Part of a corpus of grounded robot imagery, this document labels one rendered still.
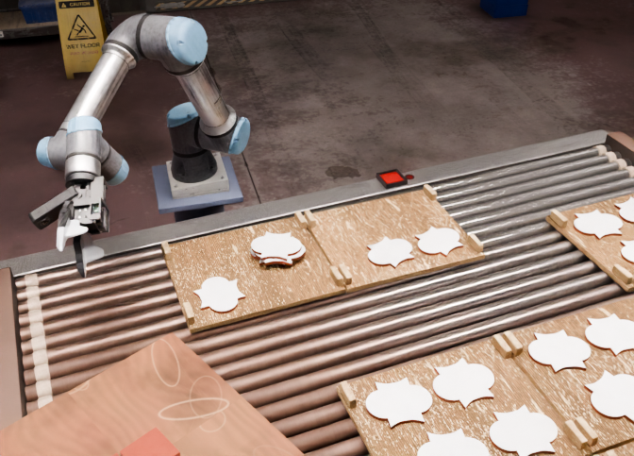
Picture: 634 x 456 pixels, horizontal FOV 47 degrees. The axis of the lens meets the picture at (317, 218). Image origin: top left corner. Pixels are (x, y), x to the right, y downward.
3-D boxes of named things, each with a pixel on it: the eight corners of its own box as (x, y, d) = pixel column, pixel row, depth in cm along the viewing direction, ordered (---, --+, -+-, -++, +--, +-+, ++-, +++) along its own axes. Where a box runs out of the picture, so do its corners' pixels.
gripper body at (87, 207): (99, 220, 150) (100, 170, 155) (58, 225, 150) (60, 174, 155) (109, 235, 157) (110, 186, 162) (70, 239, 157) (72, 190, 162)
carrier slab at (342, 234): (302, 219, 214) (302, 215, 213) (425, 193, 226) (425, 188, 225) (347, 294, 187) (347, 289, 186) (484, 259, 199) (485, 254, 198)
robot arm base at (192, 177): (166, 165, 242) (161, 139, 236) (209, 154, 246) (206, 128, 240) (177, 188, 230) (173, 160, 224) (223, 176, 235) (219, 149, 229)
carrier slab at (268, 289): (161, 251, 202) (160, 246, 201) (299, 219, 214) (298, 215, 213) (190, 334, 175) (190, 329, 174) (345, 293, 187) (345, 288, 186)
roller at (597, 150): (19, 288, 196) (14, 274, 193) (601, 153, 254) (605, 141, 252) (20, 299, 192) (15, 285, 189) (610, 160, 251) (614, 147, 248)
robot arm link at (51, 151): (113, 0, 191) (24, 150, 171) (148, 4, 188) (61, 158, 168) (132, 31, 201) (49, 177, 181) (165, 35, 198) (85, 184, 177)
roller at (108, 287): (21, 312, 188) (16, 297, 185) (621, 167, 247) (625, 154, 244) (22, 324, 185) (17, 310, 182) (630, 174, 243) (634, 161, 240)
